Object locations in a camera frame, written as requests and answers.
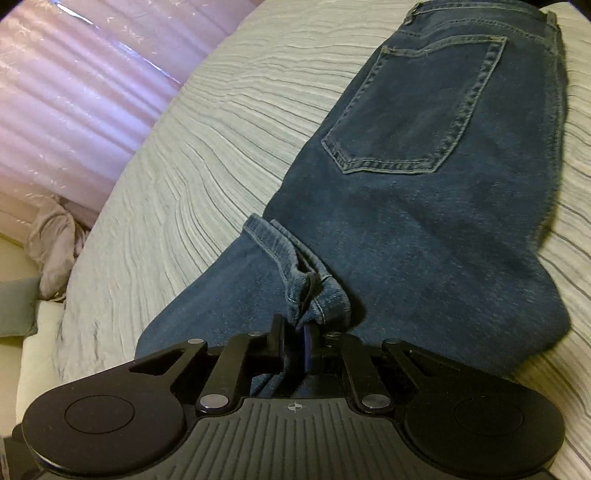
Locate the pink curtain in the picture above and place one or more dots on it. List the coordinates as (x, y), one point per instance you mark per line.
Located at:
(69, 115)

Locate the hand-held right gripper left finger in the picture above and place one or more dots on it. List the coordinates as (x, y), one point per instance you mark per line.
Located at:
(276, 346)

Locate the blue denim jeans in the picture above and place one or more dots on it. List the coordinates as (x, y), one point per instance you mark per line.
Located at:
(415, 230)

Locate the grey pillow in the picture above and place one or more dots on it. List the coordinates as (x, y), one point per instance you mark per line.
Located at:
(16, 309)

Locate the long white pillow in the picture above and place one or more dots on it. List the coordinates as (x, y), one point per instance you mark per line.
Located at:
(34, 357)

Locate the pink blanket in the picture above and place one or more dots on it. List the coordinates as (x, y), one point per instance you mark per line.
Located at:
(51, 244)

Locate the bed with grey striped sheet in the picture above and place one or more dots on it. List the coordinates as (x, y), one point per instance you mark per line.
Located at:
(184, 161)

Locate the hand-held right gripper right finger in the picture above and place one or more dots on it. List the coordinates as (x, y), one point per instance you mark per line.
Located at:
(308, 350)

